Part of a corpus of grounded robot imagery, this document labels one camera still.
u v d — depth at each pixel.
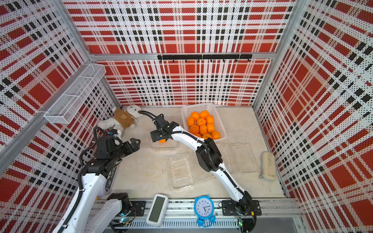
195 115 1.08
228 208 0.73
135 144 0.70
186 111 1.09
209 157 0.54
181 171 0.86
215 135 0.96
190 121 1.05
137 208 0.74
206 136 0.95
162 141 0.85
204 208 0.72
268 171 0.84
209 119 1.06
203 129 1.01
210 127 1.00
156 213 0.69
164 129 0.71
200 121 1.05
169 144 0.99
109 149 0.58
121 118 1.04
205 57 0.89
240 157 0.93
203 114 1.08
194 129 1.01
